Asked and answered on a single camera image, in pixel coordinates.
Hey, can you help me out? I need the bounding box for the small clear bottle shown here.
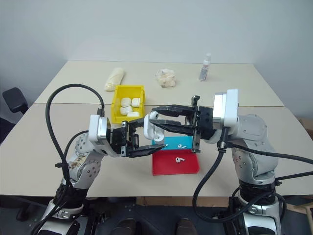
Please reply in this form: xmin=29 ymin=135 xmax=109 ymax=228
xmin=199 ymin=53 xmax=212 ymax=83

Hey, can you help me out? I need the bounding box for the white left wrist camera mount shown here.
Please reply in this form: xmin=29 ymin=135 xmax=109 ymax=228
xmin=88 ymin=114 xmax=112 ymax=149

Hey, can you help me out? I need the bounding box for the crumpled clear plastic bag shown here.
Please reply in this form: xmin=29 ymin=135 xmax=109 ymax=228
xmin=154 ymin=68 xmax=177 ymax=88

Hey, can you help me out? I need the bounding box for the red flat tray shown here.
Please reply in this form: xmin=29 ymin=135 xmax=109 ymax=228
xmin=152 ymin=149 xmax=201 ymax=177

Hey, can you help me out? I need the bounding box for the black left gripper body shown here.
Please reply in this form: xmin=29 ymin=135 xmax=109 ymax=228
xmin=110 ymin=120 xmax=141 ymax=158

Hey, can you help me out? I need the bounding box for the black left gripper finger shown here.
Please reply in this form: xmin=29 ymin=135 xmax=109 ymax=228
xmin=129 ymin=143 xmax=166 ymax=158
xmin=128 ymin=116 xmax=147 ymax=130

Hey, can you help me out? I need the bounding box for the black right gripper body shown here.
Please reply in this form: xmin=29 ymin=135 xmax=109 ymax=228
xmin=185 ymin=94 xmax=216 ymax=154

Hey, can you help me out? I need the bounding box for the long white plastic packet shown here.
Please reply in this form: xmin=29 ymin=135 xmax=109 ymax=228
xmin=104 ymin=67 xmax=126 ymax=92

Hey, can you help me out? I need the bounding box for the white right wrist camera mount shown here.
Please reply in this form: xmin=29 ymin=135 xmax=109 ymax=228
xmin=212 ymin=89 xmax=239 ymax=130

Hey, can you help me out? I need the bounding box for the yellow plastic bin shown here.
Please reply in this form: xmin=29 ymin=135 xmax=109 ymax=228
xmin=111 ymin=85 xmax=146 ymax=124

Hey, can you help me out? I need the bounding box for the black office chair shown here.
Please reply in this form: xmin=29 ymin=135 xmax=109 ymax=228
xmin=0 ymin=87 xmax=29 ymax=145

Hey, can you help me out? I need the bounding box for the dark brown rounded shape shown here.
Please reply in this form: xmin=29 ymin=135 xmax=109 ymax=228
xmin=176 ymin=217 xmax=197 ymax=235
xmin=116 ymin=217 xmax=137 ymax=235

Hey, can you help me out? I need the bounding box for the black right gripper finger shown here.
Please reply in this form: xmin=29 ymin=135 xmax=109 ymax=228
xmin=149 ymin=119 xmax=194 ymax=137
xmin=151 ymin=104 xmax=194 ymax=118

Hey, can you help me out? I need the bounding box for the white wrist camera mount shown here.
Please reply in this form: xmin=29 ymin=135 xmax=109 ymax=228
xmin=88 ymin=114 xmax=112 ymax=149
xmin=212 ymin=89 xmax=239 ymax=130

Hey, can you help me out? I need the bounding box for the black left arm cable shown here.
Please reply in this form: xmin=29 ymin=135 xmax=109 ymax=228
xmin=31 ymin=83 xmax=106 ymax=235

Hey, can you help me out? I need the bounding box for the blue flat tray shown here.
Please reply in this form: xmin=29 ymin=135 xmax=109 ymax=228
xmin=151 ymin=136 xmax=195 ymax=154

